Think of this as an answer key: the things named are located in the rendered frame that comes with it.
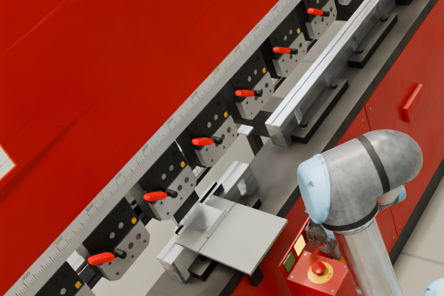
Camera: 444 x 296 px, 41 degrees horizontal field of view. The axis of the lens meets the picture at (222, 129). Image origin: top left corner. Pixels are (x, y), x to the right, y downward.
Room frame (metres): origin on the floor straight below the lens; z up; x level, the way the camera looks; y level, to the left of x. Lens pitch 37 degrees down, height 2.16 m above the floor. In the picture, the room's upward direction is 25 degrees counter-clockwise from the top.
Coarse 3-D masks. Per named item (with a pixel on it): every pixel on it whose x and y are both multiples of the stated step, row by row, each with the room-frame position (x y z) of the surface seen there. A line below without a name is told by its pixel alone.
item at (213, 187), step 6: (210, 186) 1.33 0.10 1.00; (216, 186) 1.31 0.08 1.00; (222, 186) 1.32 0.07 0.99; (204, 192) 1.31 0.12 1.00; (210, 192) 1.31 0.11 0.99; (216, 192) 1.30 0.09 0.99; (222, 192) 1.31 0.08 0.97; (204, 198) 1.30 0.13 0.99; (180, 228) 1.23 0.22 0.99; (174, 234) 1.22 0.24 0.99
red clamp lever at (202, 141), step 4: (192, 140) 1.25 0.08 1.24; (196, 140) 1.24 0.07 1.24; (200, 140) 1.24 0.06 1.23; (204, 140) 1.25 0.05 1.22; (208, 140) 1.25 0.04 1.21; (212, 140) 1.26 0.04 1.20; (216, 140) 1.27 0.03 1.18; (220, 140) 1.27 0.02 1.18; (196, 144) 1.24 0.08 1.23; (200, 144) 1.24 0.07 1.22; (204, 144) 1.24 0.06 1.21; (208, 144) 1.25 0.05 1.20; (220, 144) 1.27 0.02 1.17
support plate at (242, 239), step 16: (224, 208) 1.22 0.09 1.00; (240, 208) 1.19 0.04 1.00; (224, 224) 1.16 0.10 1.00; (240, 224) 1.14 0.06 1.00; (256, 224) 1.11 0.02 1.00; (272, 224) 1.09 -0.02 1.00; (176, 240) 1.18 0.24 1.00; (192, 240) 1.15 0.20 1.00; (208, 240) 1.13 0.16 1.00; (224, 240) 1.11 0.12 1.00; (240, 240) 1.08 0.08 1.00; (256, 240) 1.06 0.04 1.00; (272, 240) 1.04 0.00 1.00; (208, 256) 1.08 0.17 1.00; (224, 256) 1.06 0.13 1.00; (240, 256) 1.03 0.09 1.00; (256, 256) 1.01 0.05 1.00
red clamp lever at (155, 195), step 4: (152, 192) 1.14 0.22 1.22; (156, 192) 1.14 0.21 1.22; (160, 192) 1.14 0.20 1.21; (164, 192) 1.14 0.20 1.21; (168, 192) 1.15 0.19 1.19; (172, 192) 1.15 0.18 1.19; (176, 192) 1.15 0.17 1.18; (144, 196) 1.12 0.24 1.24; (148, 196) 1.12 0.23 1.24; (152, 196) 1.12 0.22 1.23; (156, 196) 1.12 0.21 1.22; (160, 196) 1.13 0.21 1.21; (164, 196) 1.13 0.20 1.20; (172, 196) 1.14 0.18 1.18; (176, 196) 1.15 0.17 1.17; (148, 200) 1.11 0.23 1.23; (152, 200) 1.12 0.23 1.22; (156, 200) 1.12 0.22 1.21
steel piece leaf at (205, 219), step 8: (200, 208) 1.26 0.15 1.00; (208, 208) 1.24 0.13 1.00; (192, 216) 1.24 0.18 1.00; (200, 216) 1.23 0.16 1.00; (208, 216) 1.21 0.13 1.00; (216, 216) 1.20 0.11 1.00; (224, 216) 1.18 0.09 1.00; (184, 224) 1.22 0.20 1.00; (192, 224) 1.21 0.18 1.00; (200, 224) 1.20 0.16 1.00; (208, 224) 1.18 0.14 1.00; (216, 224) 1.16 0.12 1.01; (200, 232) 1.17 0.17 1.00; (208, 232) 1.14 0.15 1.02
